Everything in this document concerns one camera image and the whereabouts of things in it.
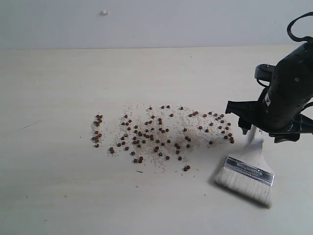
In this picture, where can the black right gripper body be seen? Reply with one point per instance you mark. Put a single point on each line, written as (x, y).
(279, 106)

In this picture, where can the scattered rice and brown pellets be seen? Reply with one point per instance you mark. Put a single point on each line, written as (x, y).
(160, 134)

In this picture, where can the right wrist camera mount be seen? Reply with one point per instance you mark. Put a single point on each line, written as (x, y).
(264, 74)

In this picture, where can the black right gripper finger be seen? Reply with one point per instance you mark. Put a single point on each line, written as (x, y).
(246, 126)
(283, 137)

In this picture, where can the wide white bristle paint brush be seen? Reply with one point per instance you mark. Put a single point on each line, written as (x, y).
(246, 172)

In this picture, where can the small white wall blob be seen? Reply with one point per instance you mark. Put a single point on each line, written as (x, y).
(104, 13)

